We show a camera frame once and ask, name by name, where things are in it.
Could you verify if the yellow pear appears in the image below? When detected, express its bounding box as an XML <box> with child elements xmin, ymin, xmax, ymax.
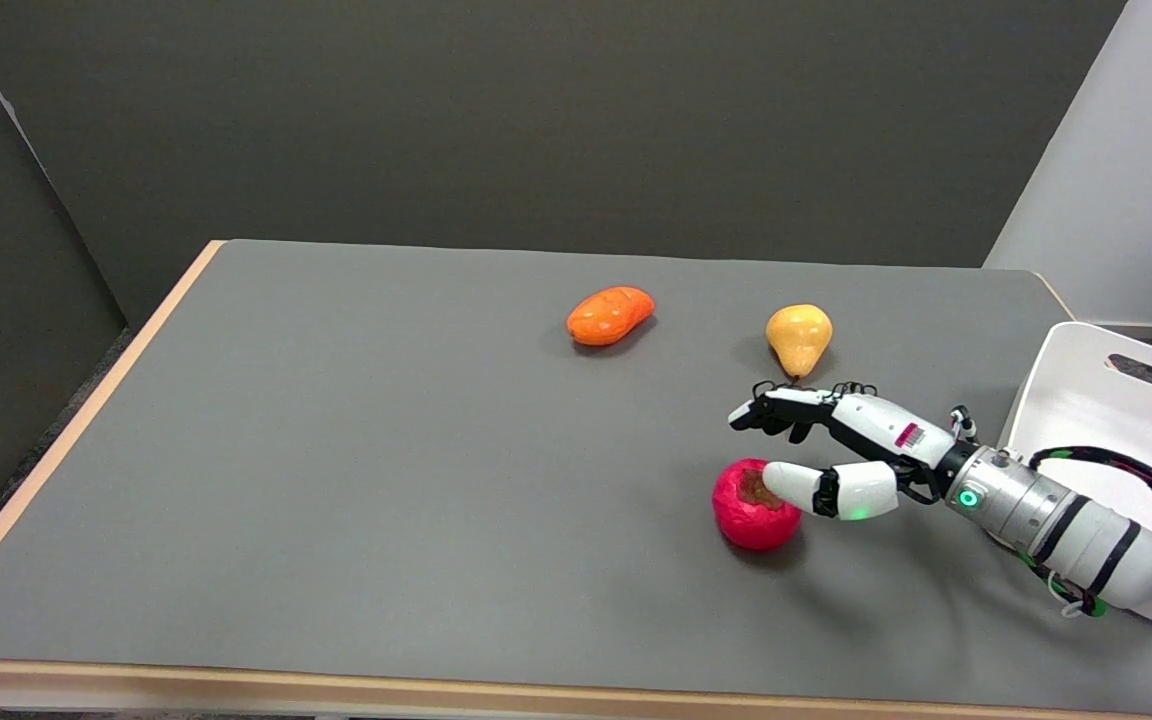
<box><xmin>765</xmin><ymin>304</ymin><xmax>834</xmax><ymax>382</ymax></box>

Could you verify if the white plastic basket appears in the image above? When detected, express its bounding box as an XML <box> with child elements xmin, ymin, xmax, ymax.
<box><xmin>998</xmin><ymin>321</ymin><xmax>1152</xmax><ymax>626</ymax></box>

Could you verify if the grey table mat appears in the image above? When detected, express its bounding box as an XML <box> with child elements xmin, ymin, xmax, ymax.
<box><xmin>0</xmin><ymin>240</ymin><xmax>1152</xmax><ymax>719</ymax></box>

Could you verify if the orange mango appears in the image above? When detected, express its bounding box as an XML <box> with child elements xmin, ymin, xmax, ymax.
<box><xmin>565</xmin><ymin>285</ymin><xmax>657</xmax><ymax>348</ymax></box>

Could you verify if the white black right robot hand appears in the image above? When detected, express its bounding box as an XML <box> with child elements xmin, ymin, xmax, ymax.
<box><xmin>728</xmin><ymin>382</ymin><xmax>979</xmax><ymax>522</ymax></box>

